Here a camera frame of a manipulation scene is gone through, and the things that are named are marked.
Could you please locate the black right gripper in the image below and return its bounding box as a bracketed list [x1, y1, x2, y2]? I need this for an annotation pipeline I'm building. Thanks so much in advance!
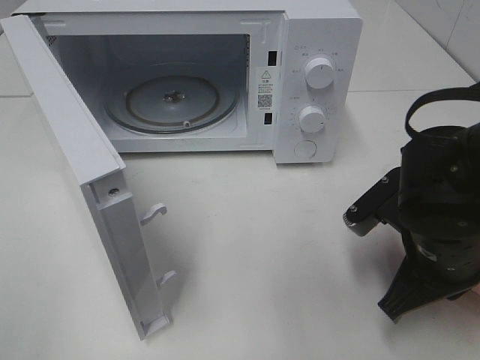
[343, 167, 479, 320]

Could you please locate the pink round plate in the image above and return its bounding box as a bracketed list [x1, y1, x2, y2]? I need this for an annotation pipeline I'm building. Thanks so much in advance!
[448, 284, 479, 301]

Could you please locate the white microwave door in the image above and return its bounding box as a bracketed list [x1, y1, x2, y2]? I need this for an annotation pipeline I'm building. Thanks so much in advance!
[1, 15, 170, 339]

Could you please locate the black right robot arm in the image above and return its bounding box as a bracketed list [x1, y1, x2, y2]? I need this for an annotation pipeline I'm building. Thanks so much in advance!
[343, 125, 479, 322]

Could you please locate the lower white timer knob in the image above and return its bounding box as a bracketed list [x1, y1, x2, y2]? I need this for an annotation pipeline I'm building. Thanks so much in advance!
[298, 105, 326, 134]

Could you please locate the upper white power knob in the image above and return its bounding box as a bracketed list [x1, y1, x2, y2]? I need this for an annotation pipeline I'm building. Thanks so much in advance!
[304, 55, 335, 89]

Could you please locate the white microwave oven body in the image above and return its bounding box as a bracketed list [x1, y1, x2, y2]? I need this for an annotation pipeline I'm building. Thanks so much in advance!
[5, 1, 362, 164]

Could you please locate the white warning label sticker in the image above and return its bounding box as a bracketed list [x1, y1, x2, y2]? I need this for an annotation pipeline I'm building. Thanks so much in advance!
[254, 66, 278, 111]

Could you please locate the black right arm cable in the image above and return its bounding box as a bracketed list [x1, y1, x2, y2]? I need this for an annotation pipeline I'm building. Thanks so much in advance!
[404, 79, 480, 142]

